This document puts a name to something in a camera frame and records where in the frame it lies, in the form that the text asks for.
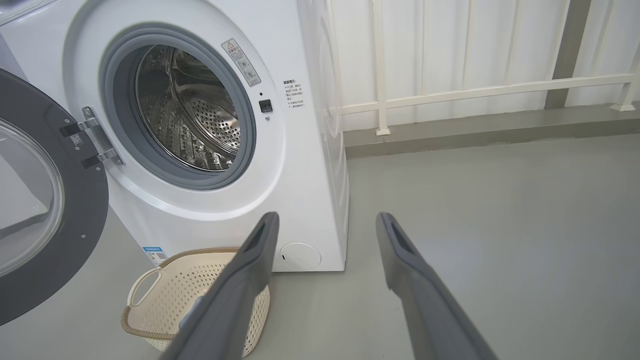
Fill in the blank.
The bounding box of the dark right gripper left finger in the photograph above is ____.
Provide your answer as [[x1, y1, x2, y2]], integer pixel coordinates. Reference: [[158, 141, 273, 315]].
[[160, 211, 280, 360]]

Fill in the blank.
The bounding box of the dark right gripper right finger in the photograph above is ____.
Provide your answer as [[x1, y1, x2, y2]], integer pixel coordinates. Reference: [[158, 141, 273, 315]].
[[376, 212, 498, 360]]

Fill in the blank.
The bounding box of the black round glass washer door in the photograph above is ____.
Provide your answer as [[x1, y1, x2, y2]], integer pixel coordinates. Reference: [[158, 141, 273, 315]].
[[0, 67, 110, 327]]

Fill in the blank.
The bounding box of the white front-load washing machine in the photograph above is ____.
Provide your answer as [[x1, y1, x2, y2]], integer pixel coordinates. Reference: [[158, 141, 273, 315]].
[[0, 0, 351, 273]]

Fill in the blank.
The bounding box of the steel perforated washer drum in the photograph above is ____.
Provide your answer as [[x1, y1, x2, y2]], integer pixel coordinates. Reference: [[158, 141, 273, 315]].
[[135, 45, 242, 172]]

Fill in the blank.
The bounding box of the metal door hinge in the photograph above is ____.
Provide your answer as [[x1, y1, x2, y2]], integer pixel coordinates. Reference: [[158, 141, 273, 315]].
[[60, 106, 125, 169]]

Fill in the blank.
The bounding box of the cream perforated laundry basket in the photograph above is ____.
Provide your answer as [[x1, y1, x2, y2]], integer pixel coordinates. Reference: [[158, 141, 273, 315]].
[[121, 247, 271, 358]]

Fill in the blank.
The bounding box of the round white filter cover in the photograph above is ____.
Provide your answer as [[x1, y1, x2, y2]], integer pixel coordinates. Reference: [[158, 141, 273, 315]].
[[279, 242, 322, 272]]

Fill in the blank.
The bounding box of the blue energy label sticker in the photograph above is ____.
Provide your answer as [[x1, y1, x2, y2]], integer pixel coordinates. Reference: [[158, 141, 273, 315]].
[[142, 246, 168, 267]]

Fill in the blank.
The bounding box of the white metal railing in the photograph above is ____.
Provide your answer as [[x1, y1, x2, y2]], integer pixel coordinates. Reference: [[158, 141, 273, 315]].
[[332, 0, 640, 137]]

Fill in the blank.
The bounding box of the grey warning sticker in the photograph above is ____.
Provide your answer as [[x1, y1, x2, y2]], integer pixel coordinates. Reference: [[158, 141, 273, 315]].
[[221, 38, 262, 87]]

